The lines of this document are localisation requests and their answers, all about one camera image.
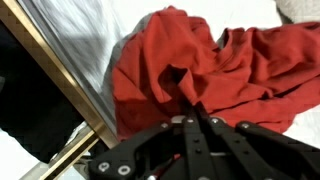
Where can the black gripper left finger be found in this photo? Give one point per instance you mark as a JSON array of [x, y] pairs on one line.
[[176, 151]]

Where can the wooden bed frame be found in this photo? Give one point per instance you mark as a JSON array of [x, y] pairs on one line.
[[14, 17]]

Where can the white bed mattress sheet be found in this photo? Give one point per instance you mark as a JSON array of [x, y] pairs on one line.
[[87, 35]]

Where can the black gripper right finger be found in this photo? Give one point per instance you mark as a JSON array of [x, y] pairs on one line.
[[259, 153]]

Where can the red cloth garment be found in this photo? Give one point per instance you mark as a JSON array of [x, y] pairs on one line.
[[264, 76]]

